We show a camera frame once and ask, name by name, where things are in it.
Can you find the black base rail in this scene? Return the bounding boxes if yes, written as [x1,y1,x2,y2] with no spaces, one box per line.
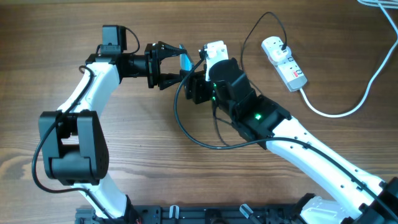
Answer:
[75,203,312,224]

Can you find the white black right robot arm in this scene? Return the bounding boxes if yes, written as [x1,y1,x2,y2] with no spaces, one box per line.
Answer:
[179,58,397,223]

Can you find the white power strip cord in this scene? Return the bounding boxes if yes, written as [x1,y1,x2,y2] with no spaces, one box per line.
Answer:
[298,2,398,119]

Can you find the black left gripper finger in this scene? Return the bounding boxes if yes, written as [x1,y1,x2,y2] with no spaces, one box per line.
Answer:
[159,73,184,90]
[160,43,187,58]

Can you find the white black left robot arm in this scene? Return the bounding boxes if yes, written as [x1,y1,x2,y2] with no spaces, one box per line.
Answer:
[32,25,187,223]

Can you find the white cables at corner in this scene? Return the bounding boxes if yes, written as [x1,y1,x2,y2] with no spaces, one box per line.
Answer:
[357,0,398,9]

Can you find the white power strip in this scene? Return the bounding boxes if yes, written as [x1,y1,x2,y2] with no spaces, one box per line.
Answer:
[261,36,307,92]

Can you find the blue screen Galaxy smartphone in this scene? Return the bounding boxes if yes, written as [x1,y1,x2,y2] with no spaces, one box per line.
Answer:
[179,44,195,71]

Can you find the black charger cable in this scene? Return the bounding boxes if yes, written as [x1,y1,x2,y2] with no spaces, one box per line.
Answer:
[212,11,289,147]

